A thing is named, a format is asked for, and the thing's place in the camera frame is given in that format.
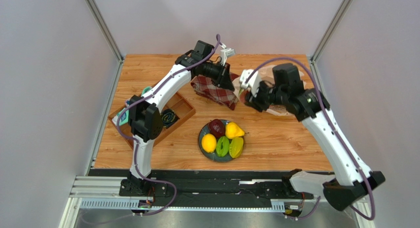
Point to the wooden compartment tray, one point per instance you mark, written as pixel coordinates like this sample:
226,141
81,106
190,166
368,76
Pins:
182,109

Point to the yellow fake pear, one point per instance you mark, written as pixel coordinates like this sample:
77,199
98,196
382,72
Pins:
232,130

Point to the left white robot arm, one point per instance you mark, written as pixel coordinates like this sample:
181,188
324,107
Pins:
145,112

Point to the yellow fake banana piece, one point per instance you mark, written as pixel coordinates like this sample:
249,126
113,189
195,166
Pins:
236,147

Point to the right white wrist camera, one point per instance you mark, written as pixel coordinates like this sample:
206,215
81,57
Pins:
250,81

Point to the red fake watermelon slice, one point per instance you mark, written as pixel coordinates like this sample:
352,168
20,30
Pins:
242,95

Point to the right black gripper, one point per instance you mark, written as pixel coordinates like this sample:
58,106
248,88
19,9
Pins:
255,98

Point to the yellow fake fruit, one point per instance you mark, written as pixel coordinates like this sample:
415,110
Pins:
209,143

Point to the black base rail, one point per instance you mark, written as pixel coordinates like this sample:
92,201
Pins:
214,189

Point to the red plaid cloth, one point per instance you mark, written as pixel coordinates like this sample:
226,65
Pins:
204,87

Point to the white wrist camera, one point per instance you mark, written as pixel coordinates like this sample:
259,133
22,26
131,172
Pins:
250,81
225,53

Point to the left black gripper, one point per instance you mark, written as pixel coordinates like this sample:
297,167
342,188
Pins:
224,80

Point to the translucent plastic bag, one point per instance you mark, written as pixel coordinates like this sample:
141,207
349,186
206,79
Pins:
279,111

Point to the blue ceramic plate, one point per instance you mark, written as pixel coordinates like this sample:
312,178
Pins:
213,156

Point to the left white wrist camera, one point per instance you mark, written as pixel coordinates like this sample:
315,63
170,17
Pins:
225,53

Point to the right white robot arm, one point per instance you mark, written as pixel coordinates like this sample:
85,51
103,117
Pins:
352,178

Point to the aluminium frame rail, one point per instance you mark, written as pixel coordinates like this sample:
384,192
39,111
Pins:
102,193

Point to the green fake fruit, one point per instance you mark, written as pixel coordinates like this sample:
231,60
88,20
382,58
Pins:
222,146

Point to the dark red fake fruit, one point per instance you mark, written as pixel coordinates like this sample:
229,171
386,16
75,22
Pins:
216,128

